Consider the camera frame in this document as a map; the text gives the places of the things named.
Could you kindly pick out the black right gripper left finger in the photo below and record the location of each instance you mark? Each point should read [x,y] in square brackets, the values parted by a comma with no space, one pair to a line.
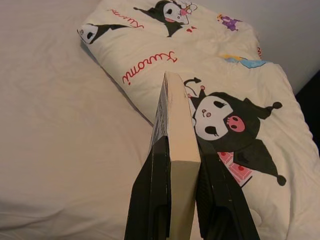
[150,190]

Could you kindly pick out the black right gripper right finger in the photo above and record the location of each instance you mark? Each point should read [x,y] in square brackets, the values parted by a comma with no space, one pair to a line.
[220,200]

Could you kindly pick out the black cabinet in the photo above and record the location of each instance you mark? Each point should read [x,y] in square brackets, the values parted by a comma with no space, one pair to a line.
[310,85]

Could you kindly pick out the cream cartoon print blanket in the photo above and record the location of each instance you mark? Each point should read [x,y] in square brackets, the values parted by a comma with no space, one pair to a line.
[250,62]

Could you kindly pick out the white blue paperback book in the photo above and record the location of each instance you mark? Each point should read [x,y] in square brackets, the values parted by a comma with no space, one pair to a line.
[181,140]

